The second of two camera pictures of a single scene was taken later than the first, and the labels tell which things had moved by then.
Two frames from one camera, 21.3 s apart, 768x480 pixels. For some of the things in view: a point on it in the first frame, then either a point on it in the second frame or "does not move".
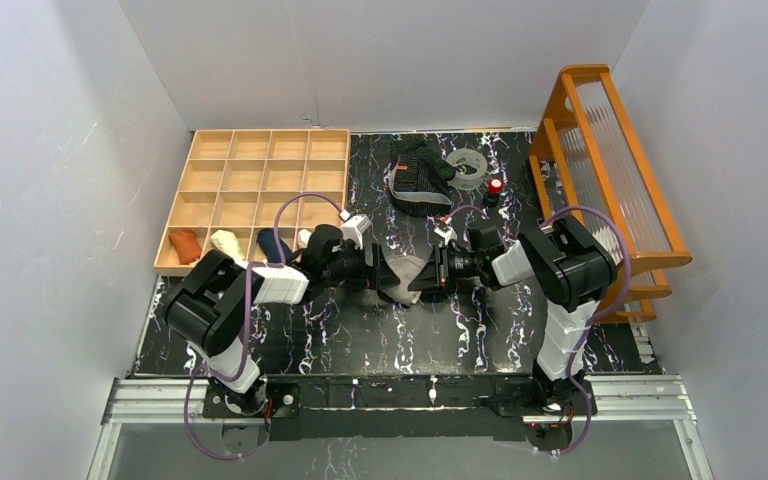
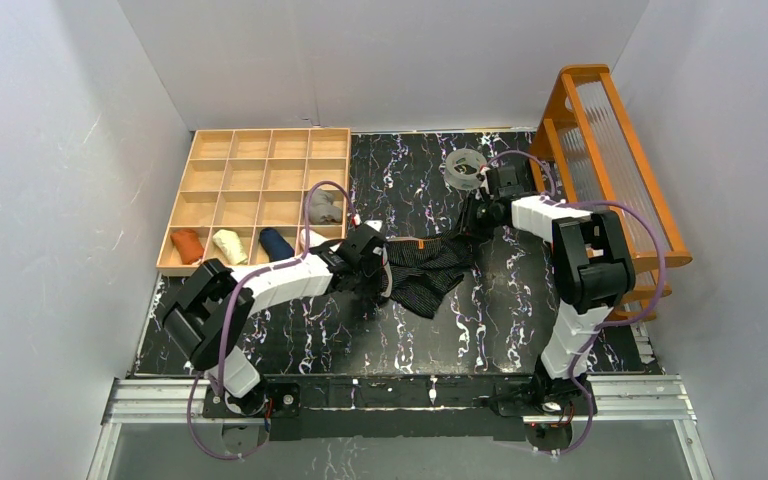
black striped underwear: [419, 179] -> [423, 270]
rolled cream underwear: [227, 242] does not move
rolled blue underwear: [267, 240] does not move
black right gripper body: [438, 268] -> [472, 220]
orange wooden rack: [587, 158] does not move
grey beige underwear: [406, 267] -> [322, 209]
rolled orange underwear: [186, 245] does not move
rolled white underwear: [303, 238] does not move
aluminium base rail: [150, 400] does not move
